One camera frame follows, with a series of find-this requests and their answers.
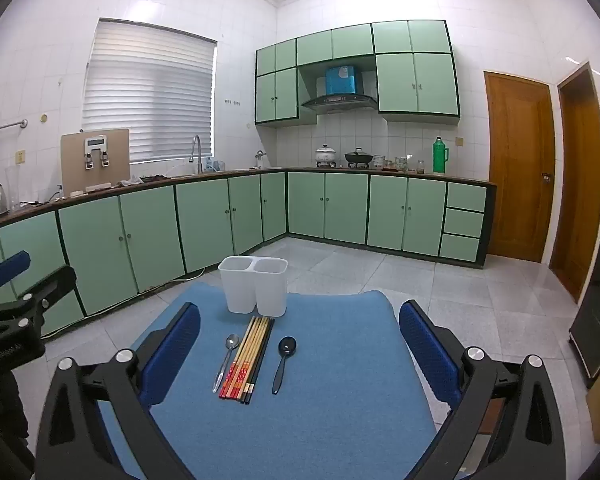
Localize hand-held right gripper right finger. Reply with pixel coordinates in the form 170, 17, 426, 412
399, 300, 566, 480

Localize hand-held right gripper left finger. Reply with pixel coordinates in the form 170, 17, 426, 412
35, 301, 203, 480

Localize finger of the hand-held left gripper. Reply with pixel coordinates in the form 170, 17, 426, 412
0, 251, 32, 306
0, 265, 78, 329

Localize metal spoon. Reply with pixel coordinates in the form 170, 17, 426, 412
212, 333, 241, 394

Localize red-ended wooden chopstick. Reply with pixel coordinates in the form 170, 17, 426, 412
223, 316, 259, 400
218, 316, 257, 399

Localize white two-compartment utensil holder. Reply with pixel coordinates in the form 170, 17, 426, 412
218, 255, 288, 318

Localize black plastic spoon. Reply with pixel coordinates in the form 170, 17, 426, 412
272, 336, 298, 395

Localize person's left forearm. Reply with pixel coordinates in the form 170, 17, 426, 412
0, 372, 36, 478

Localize clear plastic jug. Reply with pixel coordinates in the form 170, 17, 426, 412
4, 165, 23, 211

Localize blue felt mat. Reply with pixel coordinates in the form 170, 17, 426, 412
97, 281, 438, 480

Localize green cabinet drawer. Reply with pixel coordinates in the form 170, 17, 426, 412
445, 181, 488, 212
439, 233, 482, 263
442, 207, 485, 238

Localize wooden board with clips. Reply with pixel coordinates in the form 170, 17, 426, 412
60, 128, 131, 196

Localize green base cabinets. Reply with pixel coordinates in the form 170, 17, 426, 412
0, 167, 497, 341

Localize metal kitchen faucet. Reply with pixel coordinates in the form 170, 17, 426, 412
189, 135, 204, 175

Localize green thermos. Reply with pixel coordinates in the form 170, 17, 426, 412
431, 136, 448, 176

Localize white window blind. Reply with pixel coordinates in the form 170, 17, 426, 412
81, 18, 218, 164

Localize black wok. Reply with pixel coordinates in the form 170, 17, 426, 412
344, 148, 374, 168

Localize black range hood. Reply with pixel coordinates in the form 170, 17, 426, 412
301, 94, 379, 114

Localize blue wrapped hood chimney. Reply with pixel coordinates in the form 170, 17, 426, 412
325, 65, 365, 97

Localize wooden door with handle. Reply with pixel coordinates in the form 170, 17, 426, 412
484, 71, 556, 265

